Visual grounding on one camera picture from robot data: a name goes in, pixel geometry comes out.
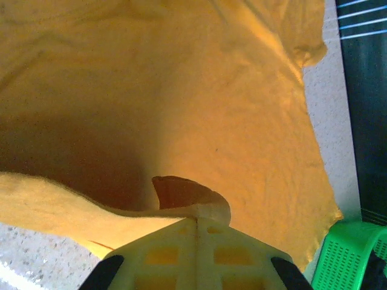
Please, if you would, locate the black t-shirt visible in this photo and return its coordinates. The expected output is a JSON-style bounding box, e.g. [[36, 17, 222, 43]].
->
[[364, 249, 387, 290]]

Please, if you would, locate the orange t-shirt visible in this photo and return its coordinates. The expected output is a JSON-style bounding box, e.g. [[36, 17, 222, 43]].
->
[[0, 0, 345, 271]]

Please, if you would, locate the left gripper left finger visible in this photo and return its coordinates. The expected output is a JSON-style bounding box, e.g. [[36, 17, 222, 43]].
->
[[79, 219, 198, 290]]

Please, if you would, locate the green plastic basket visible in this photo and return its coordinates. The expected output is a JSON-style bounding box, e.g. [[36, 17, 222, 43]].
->
[[302, 222, 387, 290]]

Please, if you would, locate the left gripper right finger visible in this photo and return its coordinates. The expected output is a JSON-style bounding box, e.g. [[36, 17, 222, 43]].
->
[[196, 219, 313, 290]]

